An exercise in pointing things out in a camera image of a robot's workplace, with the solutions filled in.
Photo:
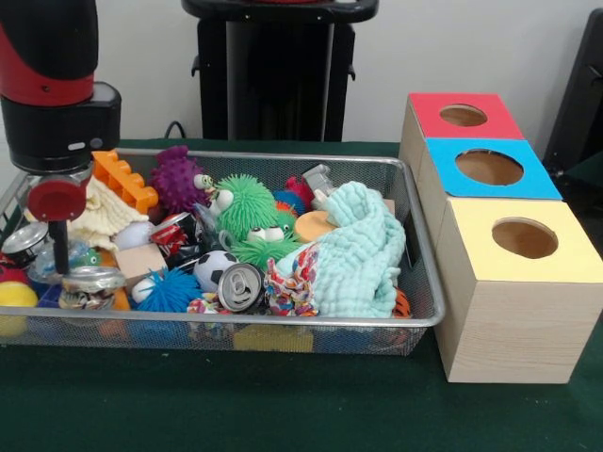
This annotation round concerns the yellow ball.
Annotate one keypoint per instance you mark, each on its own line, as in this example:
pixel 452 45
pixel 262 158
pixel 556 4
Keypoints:
pixel 16 299

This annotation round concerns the black flat panel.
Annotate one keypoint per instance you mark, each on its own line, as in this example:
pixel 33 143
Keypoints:
pixel 579 94

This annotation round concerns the small soccer ball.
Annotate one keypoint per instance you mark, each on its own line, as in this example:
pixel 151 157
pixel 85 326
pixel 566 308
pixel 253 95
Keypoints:
pixel 212 273

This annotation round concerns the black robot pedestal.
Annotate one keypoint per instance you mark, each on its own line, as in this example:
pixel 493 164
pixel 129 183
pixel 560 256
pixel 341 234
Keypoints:
pixel 264 70

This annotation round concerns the orange toy building block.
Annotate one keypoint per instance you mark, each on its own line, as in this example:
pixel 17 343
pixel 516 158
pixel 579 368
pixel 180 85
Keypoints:
pixel 122 181

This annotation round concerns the cream knitted cloth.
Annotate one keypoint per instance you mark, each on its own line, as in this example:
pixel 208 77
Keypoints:
pixel 108 212

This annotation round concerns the silver drink can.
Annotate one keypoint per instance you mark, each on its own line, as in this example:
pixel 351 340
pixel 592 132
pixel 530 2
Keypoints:
pixel 239 287
pixel 92 287

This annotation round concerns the blue fuzzy toy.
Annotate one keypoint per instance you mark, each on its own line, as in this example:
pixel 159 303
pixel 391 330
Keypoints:
pixel 174 292

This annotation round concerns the crushed clear plastic bottle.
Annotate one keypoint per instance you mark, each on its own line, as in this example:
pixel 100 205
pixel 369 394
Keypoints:
pixel 42 263

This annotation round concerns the mint green cloth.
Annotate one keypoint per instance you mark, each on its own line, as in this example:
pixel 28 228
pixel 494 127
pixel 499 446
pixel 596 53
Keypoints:
pixel 358 254

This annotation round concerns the purple spiky toy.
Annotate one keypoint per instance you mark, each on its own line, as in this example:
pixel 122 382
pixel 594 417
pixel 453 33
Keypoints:
pixel 179 179

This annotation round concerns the wooden box with three holes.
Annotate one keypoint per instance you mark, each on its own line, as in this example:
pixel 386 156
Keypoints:
pixel 509 329

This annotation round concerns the dark green table cloth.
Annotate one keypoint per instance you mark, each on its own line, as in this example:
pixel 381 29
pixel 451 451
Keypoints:
pixel 235 400
pixel 589 172

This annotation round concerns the green fuzzy toy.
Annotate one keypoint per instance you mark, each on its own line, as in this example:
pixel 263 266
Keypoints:
pixel 247 205

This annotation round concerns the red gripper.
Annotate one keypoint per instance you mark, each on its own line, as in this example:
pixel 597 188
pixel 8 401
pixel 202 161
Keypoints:
pixel 56 200

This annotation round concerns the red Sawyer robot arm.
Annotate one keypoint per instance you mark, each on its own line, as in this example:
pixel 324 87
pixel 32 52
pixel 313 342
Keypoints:
pixel 47 70

